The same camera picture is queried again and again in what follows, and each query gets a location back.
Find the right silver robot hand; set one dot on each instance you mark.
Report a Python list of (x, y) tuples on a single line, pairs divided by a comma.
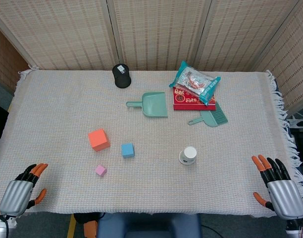
[(286, 198)]

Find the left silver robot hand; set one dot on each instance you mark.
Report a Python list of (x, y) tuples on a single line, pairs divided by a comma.
[(16, 196)]

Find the pink small cube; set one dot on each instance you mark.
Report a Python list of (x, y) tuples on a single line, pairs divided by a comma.
[(101, 170)]

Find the blue cube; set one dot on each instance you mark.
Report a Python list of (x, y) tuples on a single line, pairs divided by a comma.
[(128, 150)]

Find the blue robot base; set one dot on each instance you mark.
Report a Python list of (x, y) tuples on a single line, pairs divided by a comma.
[(149, 225)]

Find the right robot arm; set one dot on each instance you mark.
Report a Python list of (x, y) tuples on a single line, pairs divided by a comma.
[(293, 229)]

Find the orange cube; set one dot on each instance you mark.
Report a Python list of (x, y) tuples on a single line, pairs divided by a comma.
[(98, 140)]

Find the green hand brush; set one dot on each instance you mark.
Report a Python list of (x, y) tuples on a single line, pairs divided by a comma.
[(211, 117)]

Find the orange box under table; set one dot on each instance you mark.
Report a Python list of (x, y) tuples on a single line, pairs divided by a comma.
[(90, 229)]

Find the white paper cup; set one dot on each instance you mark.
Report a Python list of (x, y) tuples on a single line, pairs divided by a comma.
[(188, 156)]

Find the woven fringed tablecloth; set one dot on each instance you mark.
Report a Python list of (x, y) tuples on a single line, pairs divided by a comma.
[(67, 99)]

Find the brown woven screen panel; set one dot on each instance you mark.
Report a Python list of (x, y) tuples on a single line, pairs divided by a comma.
[(5, 62)]

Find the beige woven screen panel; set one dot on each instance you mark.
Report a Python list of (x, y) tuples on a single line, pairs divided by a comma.
[(240, 32), (295, 62), (55, 32), (156, 32)]

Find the red snack box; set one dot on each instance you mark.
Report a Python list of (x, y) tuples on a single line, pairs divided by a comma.
[(186, 102)]

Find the teal snack bag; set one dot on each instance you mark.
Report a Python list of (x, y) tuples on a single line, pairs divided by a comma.
[(193, 81)]

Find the black cylindrical container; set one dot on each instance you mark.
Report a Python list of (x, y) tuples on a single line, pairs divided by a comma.
[(121, 79)]

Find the green plastic dustpan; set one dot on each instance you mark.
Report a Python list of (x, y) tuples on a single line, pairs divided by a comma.
[(154, 104)]

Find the white equipment bracket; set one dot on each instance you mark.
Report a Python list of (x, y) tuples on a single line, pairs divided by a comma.
[(296, 122)]

